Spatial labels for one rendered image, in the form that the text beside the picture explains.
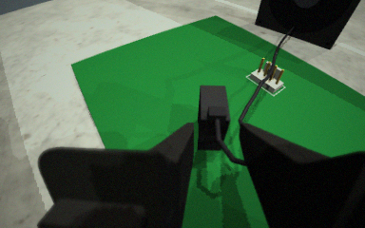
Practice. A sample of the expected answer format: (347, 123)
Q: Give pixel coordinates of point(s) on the black computer fan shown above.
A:
(318, 22)

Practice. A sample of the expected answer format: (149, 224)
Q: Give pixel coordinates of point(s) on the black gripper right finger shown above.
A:
(298, 187)

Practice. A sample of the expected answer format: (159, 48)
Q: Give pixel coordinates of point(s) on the black connector plug with cable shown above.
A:
(214, 114)

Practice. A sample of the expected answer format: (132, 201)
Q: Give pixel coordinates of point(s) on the green circuit board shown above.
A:
(140, 93)

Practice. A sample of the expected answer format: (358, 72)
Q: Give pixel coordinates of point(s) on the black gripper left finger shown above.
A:
(156, 179)

